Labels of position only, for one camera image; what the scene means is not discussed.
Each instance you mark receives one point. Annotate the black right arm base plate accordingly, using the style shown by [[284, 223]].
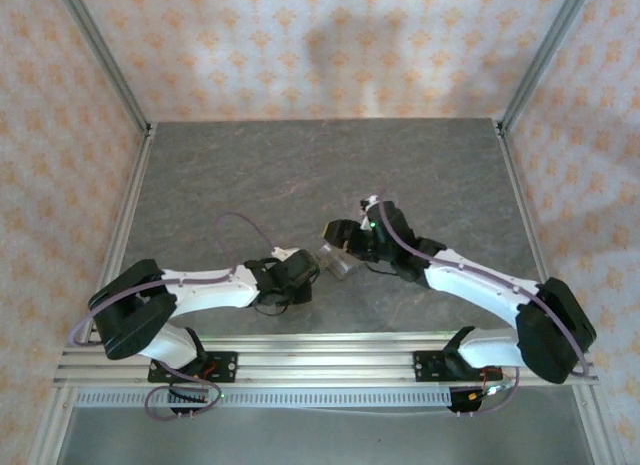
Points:
[[425, 367]]

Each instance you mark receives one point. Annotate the thin aluminium table edge rail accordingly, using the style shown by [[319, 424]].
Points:
[[325, 337]]

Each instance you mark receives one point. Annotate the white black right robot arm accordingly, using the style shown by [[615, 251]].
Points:
[[475, 290]]

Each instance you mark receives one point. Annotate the beige card holder wallet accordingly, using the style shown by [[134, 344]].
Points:
[[336, 265]]

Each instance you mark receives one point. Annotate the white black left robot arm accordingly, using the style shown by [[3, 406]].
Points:
[[210, 295]]

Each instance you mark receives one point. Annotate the aluminium frame post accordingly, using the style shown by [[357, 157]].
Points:
[[541, 60], [107, 60]]

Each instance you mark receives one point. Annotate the small black bracket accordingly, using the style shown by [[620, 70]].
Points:
[[182, 413]]

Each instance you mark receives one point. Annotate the aluminium frame leg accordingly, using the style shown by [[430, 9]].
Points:
[[595, 430], [50, 430]]

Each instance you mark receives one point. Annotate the wide aluminium frame rail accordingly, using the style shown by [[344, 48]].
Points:
[[325, 365]]

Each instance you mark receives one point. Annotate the large black bracket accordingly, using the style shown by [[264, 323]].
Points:
[[462, 407]]

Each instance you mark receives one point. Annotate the aluminium table side rail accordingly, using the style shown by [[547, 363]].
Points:
[[120, 235], [527, 225]]

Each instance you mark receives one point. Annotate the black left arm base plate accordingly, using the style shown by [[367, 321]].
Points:
[[227, 367]]

